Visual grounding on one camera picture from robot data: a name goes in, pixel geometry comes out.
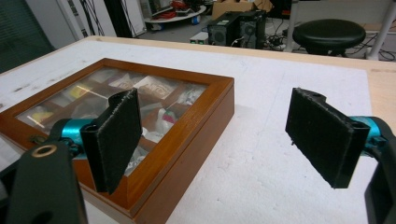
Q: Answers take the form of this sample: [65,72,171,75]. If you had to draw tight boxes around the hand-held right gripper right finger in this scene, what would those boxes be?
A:
[285,87,382,189]

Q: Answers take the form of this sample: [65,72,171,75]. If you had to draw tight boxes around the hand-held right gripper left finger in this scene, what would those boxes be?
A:
[60,88,143,195]

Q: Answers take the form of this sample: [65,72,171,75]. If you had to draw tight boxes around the wooden box with glass lid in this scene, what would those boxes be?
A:
[0,57,235,224]

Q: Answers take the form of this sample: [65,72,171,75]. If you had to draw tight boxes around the white green-red tea sachets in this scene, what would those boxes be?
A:
[155,106,178,134]
[124,146,149,177]
[178,87,205,106]

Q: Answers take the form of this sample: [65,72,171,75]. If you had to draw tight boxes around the yellow label tea sachet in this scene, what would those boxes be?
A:
[68,84,92,100]

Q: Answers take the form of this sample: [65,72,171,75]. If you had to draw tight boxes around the beige printed tea sachets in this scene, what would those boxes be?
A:
[133,75,177,100]

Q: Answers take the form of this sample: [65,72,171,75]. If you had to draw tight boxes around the black round stool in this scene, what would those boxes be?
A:
[292,18,367,58]

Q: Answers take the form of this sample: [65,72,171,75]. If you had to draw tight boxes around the white table leg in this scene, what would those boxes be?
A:
[367,0,396,61]
[284,0,300,53]

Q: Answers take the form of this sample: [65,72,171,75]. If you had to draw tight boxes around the black stand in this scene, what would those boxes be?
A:
[103,0,134,39]

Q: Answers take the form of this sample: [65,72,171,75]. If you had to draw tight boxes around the small white device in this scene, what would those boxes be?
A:
[190,31,209,45]

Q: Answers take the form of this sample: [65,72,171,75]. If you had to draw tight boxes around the round white wheeled platform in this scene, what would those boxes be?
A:
[144,4,207,24]

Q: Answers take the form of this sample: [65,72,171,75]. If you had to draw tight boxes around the cardboard box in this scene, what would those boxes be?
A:
[211,0,275,21]

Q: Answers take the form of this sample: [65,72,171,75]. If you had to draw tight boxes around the black floor cables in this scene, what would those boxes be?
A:
[358,31,396,62]

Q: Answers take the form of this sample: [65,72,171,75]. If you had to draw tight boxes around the white cable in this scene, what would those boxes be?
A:
[232,36,247,48]

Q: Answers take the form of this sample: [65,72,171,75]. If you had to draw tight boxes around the red cable coil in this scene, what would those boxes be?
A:
[152,1,190,21]

